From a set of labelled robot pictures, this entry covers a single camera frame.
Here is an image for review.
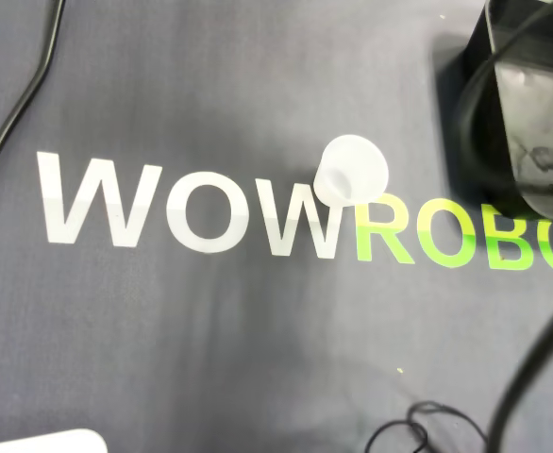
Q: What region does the white translucent plastic cup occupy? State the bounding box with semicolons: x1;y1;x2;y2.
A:
312;134;392;208

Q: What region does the dark grey WOWROBO printed mat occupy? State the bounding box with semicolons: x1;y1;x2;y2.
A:
0;0;553;453

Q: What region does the black plastic tray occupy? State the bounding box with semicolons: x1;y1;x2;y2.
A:
459;0;553;223

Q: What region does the white flat object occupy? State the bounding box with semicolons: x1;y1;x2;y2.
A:
0;428;109;453

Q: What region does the black power cable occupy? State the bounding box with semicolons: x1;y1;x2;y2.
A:
0;0;69;209

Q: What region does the thick blurry black cable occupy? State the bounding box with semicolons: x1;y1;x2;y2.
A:
488;288;553;453

